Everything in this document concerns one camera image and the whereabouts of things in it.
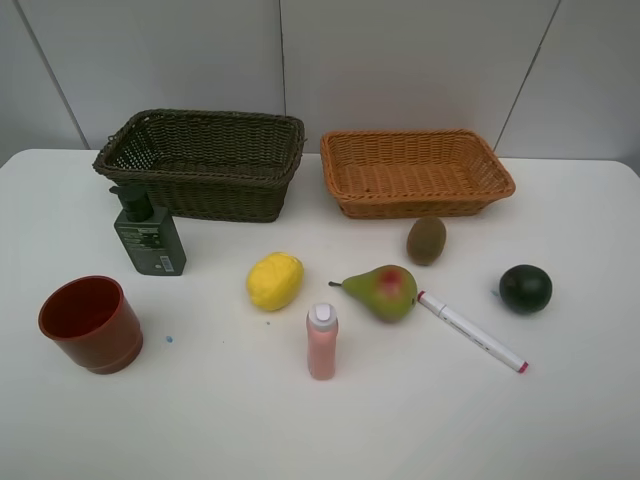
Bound yellow lemon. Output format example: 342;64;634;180
246;252;304;312

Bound green red pear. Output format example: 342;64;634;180
328;265;418;324

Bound brown kiwi fruit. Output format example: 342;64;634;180
406;217;447;266

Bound white marker pink caps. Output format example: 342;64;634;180
417;290;529;374

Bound dark green avocado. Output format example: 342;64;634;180
499;264;553;315

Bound pink bottle white cap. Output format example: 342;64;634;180
306;303;339;380

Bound orange wicker basket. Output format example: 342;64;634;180
321;129;516;219

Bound dark brown wicker basket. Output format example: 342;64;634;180
93;109;305;223

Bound dark green pump bottle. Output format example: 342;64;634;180
109;186;187;276

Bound red plastic cup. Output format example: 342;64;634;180
38;276;143;375

